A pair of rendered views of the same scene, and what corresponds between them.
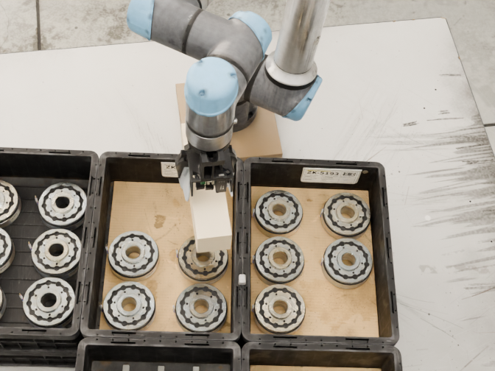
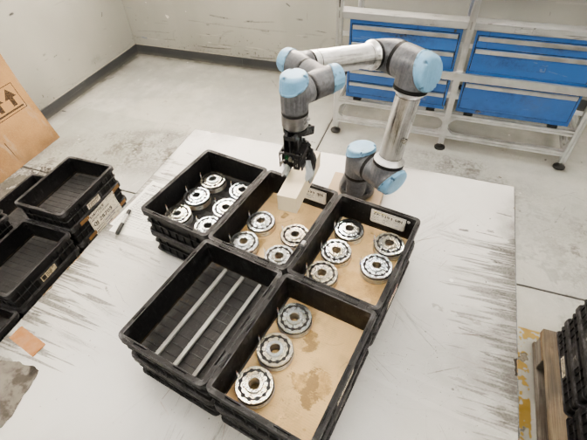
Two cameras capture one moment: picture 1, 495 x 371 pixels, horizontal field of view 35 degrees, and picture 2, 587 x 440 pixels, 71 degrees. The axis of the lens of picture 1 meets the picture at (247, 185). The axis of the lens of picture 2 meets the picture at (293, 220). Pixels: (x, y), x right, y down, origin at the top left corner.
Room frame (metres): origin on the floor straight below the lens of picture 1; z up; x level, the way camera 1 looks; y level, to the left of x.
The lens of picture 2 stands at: (-0.12, -0.51, 1.93)
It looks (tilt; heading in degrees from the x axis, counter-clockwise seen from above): 46 degrees down; 38
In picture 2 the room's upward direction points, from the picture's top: 3 degrees counter-clockwise
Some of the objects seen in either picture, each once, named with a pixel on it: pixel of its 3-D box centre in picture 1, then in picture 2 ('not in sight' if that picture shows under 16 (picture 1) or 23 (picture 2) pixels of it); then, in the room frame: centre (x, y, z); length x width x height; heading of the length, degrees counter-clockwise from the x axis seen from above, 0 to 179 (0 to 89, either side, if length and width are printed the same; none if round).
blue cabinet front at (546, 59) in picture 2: not in sight; (523, 80); (2.72, -0.25, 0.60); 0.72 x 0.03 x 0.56; 106
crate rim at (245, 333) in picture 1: (317, 247); (356, 246); (0.67, -0.15, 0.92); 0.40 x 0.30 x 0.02; 6
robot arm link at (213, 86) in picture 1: (211, 96); (294, 92); (0.67, 0.07, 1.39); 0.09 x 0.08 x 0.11; 162
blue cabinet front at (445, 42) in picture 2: not in sight; (398, 65); (2.51, 0.52, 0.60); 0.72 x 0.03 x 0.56; 106
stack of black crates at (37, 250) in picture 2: not in sight; (33, 276); (0.09, 1.30, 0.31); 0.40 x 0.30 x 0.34; 16
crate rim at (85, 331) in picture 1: (166, 242); (276, 216); (0.63, 0.14, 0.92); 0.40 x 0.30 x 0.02; 6
